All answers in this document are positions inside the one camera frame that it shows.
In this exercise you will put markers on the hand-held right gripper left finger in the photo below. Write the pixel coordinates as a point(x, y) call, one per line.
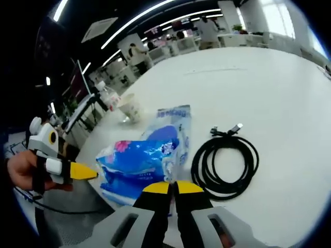
point(152, 214)

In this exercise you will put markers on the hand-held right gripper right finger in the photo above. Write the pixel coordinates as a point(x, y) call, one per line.
point(194, 214)

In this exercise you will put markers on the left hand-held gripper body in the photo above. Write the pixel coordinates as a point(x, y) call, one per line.
point(44, 140)

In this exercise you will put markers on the blue tissue pack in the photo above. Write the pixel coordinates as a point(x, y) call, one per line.
point(134, 155)

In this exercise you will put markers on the clear plastic water bottle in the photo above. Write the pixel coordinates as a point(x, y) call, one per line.
point(111, 99)

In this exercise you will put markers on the paper cup green print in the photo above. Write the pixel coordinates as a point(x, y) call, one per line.
point(133, 108)

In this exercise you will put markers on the blue plastic packet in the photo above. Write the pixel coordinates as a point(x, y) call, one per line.
point(172, 116)

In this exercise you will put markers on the person's left hand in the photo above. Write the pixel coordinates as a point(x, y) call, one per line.
point(23, 170)

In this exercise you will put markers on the grey side desk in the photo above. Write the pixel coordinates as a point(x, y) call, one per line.
point(77, 113)

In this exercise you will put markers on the black tripod stand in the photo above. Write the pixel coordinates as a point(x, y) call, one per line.
point(99, 106)

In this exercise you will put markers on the large display screen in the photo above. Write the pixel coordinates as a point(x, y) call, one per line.
point(78, 82)

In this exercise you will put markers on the ceiling air vent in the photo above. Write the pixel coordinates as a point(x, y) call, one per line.
point(99, 29)

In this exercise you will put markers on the white table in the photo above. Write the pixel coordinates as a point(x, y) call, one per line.
point(258, 98)

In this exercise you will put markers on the long ceiling light strip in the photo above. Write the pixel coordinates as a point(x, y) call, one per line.
point(129, 23)

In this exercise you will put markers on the short ceiling light strip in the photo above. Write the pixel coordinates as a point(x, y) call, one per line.
point(191, 16)

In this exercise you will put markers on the green potted plant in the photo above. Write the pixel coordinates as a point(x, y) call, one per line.
point(237, 28)

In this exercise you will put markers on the bright window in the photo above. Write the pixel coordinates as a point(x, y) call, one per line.
point(282, 18)

